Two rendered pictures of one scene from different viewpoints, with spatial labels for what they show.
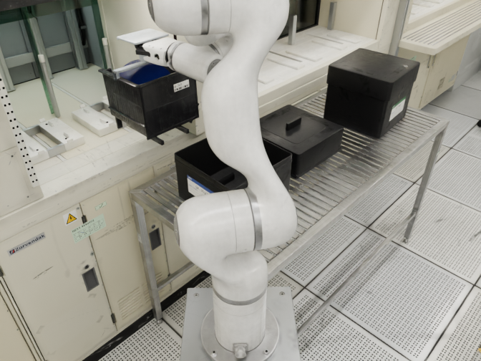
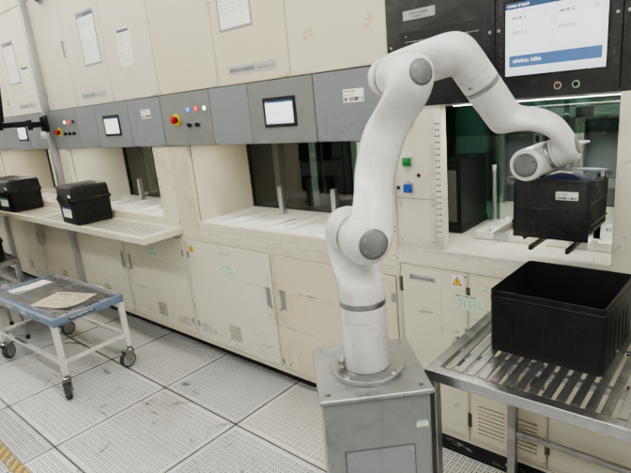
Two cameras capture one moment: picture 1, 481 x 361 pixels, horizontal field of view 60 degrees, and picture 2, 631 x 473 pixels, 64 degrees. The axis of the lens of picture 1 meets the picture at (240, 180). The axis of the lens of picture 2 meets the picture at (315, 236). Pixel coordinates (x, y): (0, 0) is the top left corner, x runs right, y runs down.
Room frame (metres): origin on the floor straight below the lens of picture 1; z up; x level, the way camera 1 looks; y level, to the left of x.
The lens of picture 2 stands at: (0.46, -1.20, 1.45)
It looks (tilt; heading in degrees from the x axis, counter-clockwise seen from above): 15 degrees down; 88
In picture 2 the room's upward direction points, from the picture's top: 5 degrees counter-clockwise
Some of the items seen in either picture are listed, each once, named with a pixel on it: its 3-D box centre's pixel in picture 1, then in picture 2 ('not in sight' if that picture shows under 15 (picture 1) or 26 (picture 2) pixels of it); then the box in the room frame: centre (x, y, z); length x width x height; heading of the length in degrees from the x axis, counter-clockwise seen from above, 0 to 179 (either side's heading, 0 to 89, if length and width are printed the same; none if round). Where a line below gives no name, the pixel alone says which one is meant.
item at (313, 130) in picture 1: (292, 135); not in sight; (1.44, -0.21, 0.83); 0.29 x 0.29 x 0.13; 45
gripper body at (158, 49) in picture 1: (166, 51); not in sight; (1.19, 0.21, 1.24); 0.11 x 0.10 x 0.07; 46
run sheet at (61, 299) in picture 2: not in sight; (63, 298); (-0.96, 1.67, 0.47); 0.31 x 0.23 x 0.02; 157
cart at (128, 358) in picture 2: not in sight; (63, 326); (-1.07, 1.82, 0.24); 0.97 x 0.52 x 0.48; 139
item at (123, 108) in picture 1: (150, 85); (561, 194); (1.27, 0.29, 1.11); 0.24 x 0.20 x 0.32; 136
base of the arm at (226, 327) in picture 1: (240, 309); (364, 334); (0.60, 0.00, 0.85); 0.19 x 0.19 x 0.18
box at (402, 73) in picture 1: (368, 91); not in sight; (1.70, -0.56, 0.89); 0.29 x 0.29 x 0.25; 50
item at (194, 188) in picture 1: (233, 175); (561, 312); (1.13, 0.02, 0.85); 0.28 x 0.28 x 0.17; 44
